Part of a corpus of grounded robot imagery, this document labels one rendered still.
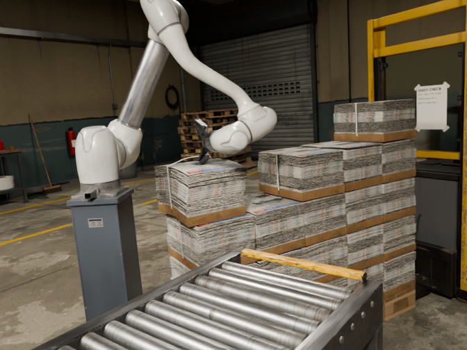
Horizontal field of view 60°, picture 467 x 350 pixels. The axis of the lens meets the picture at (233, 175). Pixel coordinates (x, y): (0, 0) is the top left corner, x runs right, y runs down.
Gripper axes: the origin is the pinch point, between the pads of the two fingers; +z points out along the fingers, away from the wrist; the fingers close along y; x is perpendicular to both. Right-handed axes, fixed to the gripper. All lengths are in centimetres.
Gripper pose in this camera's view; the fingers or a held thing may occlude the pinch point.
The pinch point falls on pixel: (192, 142)
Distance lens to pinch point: 187.5
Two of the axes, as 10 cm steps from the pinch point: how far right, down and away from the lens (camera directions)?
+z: -5.1, -0.5, 8.6
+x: 8.5, -1.4, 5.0
